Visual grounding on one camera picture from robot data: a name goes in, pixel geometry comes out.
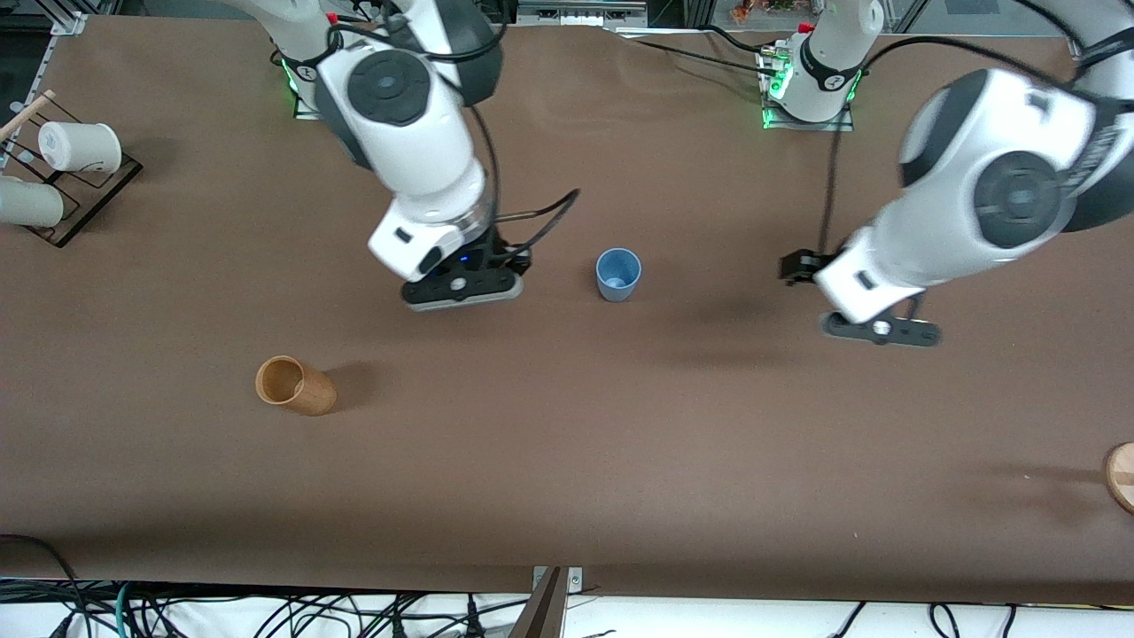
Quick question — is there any short black base cable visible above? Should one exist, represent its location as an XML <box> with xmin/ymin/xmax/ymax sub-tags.
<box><xmin>695</xmin><ymin>24</ymin><xmax>781</xmax><ymax>58</ymax></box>

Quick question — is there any grey metal equipment box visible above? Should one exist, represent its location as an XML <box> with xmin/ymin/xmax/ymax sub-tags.
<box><xmin>516</xmin><ymin>0</ymin><xmax>649</xmax><ymax>27</ymax></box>

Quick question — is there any brown wooden cup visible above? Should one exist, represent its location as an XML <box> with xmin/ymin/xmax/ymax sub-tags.
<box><xmin>255</xmin><ymin>355</ymin><xmax>338</xmax><ymax>417</ymax></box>

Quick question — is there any wooden rack stick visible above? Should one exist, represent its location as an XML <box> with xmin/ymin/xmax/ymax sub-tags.
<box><xmin>0</xmin><ymin>89</ymin><xmax>57</xmax><ymax>143</ymax></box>

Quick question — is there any black looped floor cable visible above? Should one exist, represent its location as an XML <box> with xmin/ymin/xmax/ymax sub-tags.
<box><xmin>0</xmin><ymin>533</ymin><xmax>88</xmax><ymax>638</ymax></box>

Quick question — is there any dark slanted metal bar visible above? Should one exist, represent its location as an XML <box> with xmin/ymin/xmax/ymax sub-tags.
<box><xmin>507</xmin><ymin>567</ymin><xmax>570</xmax><ymax>638</ymax></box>

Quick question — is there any black wire cup rack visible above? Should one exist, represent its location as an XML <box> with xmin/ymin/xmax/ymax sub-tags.
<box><xmin>0</xmin><ymin>94</ymin><xmax>144</xmax><ymax>249</ymax></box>

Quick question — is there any orange green background item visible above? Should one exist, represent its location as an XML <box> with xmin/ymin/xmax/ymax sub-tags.
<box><xmin>731</xmin><ymin>0</ymin><xmax>800</xmax><ymax>24</ymax></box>

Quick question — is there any blue plastic cup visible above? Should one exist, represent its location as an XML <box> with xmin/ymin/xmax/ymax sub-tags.
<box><xmin>594</xmin><ymin>247</ymin><xmax>643</xmax><ymax>304</ymax></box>

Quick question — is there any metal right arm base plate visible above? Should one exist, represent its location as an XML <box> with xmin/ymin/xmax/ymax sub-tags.
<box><xmin>291</xmin><ymin>53</ymin><xmax>330</xmax><ymax>121</ymax></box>

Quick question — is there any white cup with print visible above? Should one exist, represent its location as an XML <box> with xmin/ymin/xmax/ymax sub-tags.
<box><xmin>37</xmin><ymin>121</ymin><xmax>123</xmax><ymax>175</ymax></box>

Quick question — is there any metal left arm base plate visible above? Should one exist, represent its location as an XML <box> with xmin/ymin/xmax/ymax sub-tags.
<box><xmin>759</xmin><ymin>46</ymin><xmax>857</xmax><ymax>133</ymax></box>

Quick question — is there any round wooden board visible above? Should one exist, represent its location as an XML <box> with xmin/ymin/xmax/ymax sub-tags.
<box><xmin>1104</xmin><ymin>442</ymin><xmax>1134</xmax><ymax>516</ymax></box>

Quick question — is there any long black base cable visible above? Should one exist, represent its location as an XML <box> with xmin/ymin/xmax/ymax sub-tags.
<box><xmin>611</xmin><ymin>31</ymin><xmax>782</xmax><ymax>75</ymax></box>

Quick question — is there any plain white cup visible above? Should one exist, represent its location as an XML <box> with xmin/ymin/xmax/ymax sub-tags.
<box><xmin>0</xmin><ymin>175</ymin><xmax>66</xmax><ymax>229</ymax></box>

